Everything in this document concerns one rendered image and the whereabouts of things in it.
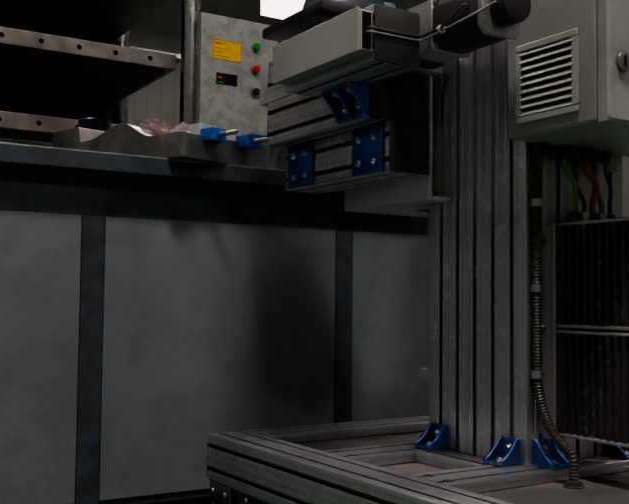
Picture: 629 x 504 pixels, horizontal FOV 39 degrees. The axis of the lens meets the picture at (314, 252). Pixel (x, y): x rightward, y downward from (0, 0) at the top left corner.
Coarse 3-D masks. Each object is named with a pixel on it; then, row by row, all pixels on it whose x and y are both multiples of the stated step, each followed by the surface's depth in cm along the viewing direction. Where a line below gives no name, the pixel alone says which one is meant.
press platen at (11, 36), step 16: (0, 32) 260; (16, 32) 262; (32, 32) 265; (32, 48) 265; (48, 48) 267; (64, 48) 270; (80, 48) 274; (96, 48) 275; (112, 48) 278; (128, 48) 280; (128, 64) 282; (144, 64) 283; (160, 64) 286
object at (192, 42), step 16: (192, 0) 285; (192, 16) 285; (128, 32) 345; (192, 32) 284; (192, 48) 284; (192, 64) 284; (192, 80) 284; (192, 96) 283; (112, 112) 343; (192, 112) 283
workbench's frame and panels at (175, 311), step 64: (0, 192) 178; (64, 192) 185; (128, 192) 192; (192, 192) 200; (256, 192) 208; (0, 256) 178; (64, 256) 184; (128, 256) 192; (192, 256) 199; (256, 256) 208; (320, 256) 217; (384, 256) 227; (0, 320) 177; (64, 320) 184; (128, 320) 191; (192, 320) 199; (256, 320) 207; (320, 320) 216; (384, 320) 226; (0, 384) 177; (64, 384) 183; (128, 384) 190; (192, 384) 198; (256, 384) 206; (320, 384) 215; (384, 384) 225; (0, 448) 176; (64, 448) 183; (128, 448) 190; (192, 448) 197
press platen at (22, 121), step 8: (0, 112) 259; (8, 112) 260; (0, 120) 261; (8, 120) 260; (16, 120) 261; (24, 120) 263; (32, 120) 264; (40, 120) 265; (48, 120) 266; (56, 120) 267; (64, 120) 269; (72, 120) 270; (0, 128) 260; (8, 128) 260; (16, 128) 261; (24, 128) 262; (32, 128) 264; (40, 128) 265; (48, 128) 266; (56, 128) 267; (64, 128) 269
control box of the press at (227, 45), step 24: (216, 24) 303; (240, 24) 308; (264, 24) 313; (216, 48) 303; (240, 48) 308; (264, 48) 313; (216, 72) 303; (240, 72) 307; (216, 96) 302; (240, 96) 307; (216, 120) 302; (240, 120) 307; (264, 120) 312
